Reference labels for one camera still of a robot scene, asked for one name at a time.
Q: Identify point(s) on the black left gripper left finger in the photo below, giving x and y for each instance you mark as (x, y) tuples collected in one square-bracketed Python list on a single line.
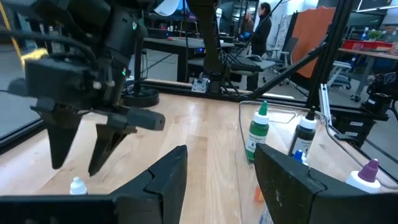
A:
[(155, 193)]

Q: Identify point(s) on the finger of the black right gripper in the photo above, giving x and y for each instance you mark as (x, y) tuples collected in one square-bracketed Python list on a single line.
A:
[(105, 146), (60, 137)]

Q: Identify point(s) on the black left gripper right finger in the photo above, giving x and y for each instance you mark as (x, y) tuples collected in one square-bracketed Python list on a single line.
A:
[(295, 193)]

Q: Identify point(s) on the large blue food coloring bottle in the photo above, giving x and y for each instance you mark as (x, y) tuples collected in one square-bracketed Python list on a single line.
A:
[(299, 155)]

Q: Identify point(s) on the small red food coloring bottle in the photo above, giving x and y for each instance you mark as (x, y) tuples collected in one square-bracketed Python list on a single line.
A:
[(77, 188)]

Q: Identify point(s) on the large black food coloring bottle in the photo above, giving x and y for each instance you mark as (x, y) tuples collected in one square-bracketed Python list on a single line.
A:
[(303, 137)]

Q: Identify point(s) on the large purple food coloring bottle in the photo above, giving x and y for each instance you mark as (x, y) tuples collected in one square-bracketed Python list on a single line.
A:
[(363, 180)]

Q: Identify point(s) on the large green food coloring bottle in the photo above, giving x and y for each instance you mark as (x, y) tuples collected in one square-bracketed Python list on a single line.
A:
[(257, 133)]

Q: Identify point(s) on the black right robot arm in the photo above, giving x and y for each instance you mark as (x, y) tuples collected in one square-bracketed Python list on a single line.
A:
[(118, 31)]

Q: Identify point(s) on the clear plastic bin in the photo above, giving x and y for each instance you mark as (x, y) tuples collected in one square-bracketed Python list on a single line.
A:
[(329, 146)]

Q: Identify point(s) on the black desk lamp white shade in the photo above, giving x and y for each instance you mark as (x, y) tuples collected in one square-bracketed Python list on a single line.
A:
[(140, 98)]

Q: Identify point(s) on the white office chair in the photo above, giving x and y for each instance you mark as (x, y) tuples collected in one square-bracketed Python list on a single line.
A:
[(340, 74)]

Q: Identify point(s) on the grey desk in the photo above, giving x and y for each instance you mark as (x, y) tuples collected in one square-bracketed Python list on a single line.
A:
[(186, 43)]

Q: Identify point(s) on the orange panel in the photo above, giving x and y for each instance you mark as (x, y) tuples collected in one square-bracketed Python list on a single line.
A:
[(311, 37)]

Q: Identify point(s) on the wooden work table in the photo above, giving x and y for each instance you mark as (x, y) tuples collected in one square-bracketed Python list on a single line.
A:
[(367, 53)]

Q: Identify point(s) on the red plastic bin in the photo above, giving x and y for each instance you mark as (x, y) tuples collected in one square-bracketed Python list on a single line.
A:
[(367, 44)]

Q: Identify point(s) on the person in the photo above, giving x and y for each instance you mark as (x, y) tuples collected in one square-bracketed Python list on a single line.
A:
[(261, 31), (247, 23)]

